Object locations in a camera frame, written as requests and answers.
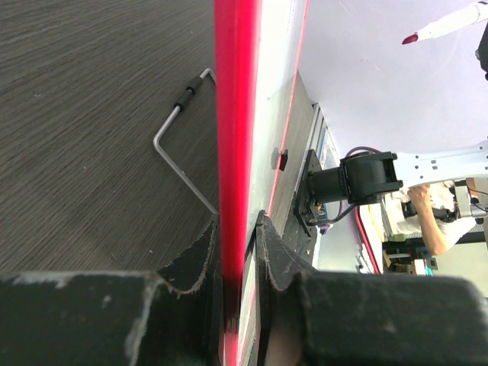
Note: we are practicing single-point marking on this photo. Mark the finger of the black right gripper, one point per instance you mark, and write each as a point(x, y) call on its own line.
point(482, 52)

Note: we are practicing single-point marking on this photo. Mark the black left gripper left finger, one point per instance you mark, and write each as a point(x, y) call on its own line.
point(167, 317)

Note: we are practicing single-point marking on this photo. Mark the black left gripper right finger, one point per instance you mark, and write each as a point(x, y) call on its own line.
point(310, 317)

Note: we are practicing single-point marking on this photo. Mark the purple capped marker pen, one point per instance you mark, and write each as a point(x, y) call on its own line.
point(467, 16)

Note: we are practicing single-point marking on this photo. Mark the pink framed whiteboard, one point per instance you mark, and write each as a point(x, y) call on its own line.
point(257, 46)

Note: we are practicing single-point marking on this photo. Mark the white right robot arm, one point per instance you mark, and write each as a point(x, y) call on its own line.
point(363, 178)

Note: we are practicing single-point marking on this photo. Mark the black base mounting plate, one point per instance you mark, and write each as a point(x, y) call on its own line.
point(306, 210)

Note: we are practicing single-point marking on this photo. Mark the person in white shirt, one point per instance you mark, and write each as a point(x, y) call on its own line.
point(422, 209)

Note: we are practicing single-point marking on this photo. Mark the metal wire whiteboard stand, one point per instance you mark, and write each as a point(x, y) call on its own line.
point(186, 141)

